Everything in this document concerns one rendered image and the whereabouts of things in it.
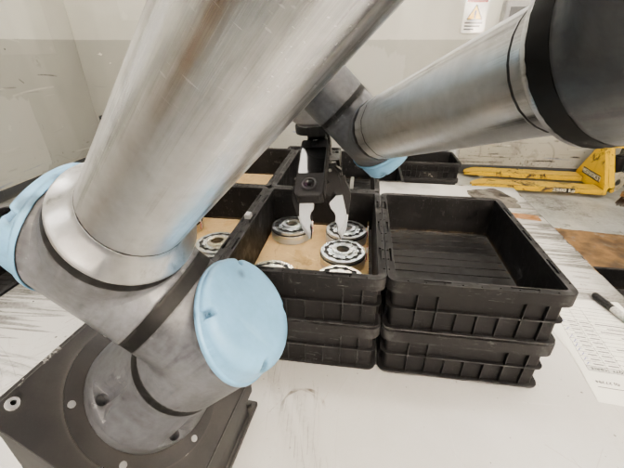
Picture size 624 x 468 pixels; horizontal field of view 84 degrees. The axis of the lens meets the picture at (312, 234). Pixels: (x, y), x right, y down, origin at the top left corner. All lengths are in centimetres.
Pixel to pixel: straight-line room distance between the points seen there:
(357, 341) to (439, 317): 16
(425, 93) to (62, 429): 48
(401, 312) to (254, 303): 35
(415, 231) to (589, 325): 44
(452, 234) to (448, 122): 74
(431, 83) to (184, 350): 30
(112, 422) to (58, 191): 26
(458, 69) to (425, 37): 379
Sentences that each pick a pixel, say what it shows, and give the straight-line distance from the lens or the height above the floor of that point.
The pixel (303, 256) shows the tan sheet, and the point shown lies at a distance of 83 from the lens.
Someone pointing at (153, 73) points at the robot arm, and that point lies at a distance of 18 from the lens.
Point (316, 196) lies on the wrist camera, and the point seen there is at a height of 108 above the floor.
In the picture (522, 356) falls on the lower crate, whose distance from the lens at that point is 77.
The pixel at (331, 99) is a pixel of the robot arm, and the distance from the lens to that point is 46.
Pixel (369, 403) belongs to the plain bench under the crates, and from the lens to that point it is 71.
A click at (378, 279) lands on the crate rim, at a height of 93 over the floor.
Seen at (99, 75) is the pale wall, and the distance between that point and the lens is 506.
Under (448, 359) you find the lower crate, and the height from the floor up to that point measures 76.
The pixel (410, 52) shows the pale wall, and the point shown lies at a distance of 404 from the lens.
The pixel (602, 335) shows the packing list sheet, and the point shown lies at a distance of 104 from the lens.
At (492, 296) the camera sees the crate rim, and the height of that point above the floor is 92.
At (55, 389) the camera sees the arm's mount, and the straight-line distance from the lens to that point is 51.
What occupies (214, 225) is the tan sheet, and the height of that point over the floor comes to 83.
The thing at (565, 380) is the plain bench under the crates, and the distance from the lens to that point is 89.
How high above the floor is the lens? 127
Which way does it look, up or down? 28 degrees down
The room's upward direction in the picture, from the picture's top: straight up
